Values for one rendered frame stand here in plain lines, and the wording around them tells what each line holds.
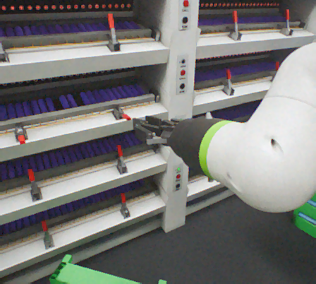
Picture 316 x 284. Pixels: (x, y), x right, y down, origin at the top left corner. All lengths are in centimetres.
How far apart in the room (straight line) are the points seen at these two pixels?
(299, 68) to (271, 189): 15
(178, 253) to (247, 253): 26
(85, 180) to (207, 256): 54
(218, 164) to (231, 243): 83
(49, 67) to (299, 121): 55
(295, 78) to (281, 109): 4
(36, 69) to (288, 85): 54
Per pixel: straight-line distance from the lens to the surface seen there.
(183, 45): 82
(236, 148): 33
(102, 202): 101
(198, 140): 39
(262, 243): 120
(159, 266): 106
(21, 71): 68
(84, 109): 78
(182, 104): 87
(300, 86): 35
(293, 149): 31
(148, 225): 114
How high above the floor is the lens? 86
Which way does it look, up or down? 26 degrees down
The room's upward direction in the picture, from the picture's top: straight up
